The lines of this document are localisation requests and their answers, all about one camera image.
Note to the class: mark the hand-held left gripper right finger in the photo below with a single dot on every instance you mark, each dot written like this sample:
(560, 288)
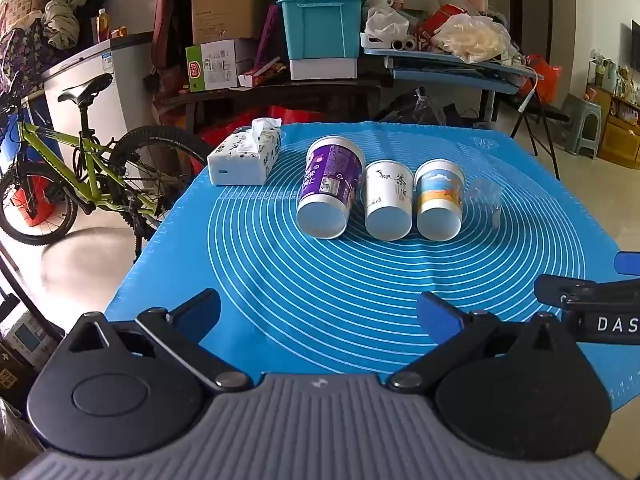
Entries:
(440, 316)

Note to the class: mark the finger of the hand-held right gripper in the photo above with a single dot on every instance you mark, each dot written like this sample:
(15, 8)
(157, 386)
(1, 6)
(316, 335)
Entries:
(629, 263)
(575, 292)

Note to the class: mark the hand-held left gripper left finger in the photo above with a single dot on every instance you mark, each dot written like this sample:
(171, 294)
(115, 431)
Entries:
(197, 310)

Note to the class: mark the blue and orange paper cup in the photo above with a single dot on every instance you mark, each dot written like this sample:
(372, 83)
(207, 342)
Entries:
(440, 197)

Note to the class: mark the clear glass cup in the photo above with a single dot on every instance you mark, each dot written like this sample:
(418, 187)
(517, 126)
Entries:
(482, 200)

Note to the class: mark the white ink-print paper cup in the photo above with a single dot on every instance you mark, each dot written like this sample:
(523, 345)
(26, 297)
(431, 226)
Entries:
(387, 197)

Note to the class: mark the purple paper cup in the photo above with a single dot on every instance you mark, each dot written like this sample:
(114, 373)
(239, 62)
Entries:
(330, 175)

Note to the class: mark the blue silicone baking mat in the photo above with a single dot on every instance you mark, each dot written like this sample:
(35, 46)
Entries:
(325, 280)

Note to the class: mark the wooden cabinet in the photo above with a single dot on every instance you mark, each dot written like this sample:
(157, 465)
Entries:
(620, 132)

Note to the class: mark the grey plastic stool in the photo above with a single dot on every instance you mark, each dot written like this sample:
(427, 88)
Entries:
(581, 120)

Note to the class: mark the white tissue box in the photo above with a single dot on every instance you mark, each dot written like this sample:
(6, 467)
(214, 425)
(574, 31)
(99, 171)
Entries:
(240, 160)

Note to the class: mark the black folding stand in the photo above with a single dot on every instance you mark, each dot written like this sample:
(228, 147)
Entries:
(537, 120)

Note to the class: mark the cardboard box with labels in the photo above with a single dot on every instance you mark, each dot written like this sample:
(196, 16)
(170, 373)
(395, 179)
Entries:
(25, 350)

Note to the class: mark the green bicycle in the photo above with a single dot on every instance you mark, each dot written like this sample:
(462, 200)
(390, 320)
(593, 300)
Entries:
(97, 155)

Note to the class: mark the orange-red plastic bag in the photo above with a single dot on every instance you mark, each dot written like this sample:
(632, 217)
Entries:
(545, 77)

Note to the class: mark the black plastic bag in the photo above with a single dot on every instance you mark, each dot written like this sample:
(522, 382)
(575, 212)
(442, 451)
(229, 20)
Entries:
(410, 107)

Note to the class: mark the red bag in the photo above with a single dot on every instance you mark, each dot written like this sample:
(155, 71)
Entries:
(280, 115)

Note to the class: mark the black television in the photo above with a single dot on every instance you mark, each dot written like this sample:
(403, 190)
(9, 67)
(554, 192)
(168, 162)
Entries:
(635, 45)

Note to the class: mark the white chest freezer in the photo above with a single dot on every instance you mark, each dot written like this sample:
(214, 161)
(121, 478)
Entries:
(112, 102)

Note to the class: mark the blue folding desk board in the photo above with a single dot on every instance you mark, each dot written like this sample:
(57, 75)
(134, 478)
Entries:
(450, 74)

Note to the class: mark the dark wooden table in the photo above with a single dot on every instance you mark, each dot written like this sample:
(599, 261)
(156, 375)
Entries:
(300, 88)

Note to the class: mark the green and white cardboard box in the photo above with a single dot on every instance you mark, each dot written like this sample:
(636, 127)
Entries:
(215, 66)

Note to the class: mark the clear bag with white contents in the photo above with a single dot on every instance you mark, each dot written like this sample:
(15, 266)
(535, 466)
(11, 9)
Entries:
(472, 37)

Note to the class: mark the small white plastic bag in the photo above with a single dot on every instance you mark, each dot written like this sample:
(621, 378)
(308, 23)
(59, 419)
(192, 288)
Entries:
(387, 22)

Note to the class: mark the orange drink bottle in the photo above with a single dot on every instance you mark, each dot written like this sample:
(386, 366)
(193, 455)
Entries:
(103, 25)

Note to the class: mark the maroon hanging bag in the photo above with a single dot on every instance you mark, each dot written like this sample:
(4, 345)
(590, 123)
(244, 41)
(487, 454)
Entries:
(172, 10)

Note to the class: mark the blue plastic storage bin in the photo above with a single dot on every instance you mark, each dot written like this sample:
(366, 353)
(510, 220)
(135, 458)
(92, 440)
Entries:
(320, 30)

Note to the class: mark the purple floral bag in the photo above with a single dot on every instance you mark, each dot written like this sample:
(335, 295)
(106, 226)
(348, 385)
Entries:
(27, 52)

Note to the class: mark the brown cardboard box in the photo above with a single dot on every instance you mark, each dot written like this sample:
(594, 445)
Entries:
(225, 0)

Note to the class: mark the grey bundled cloth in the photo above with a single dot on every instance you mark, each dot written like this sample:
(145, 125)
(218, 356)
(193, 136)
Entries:
(61, 15)

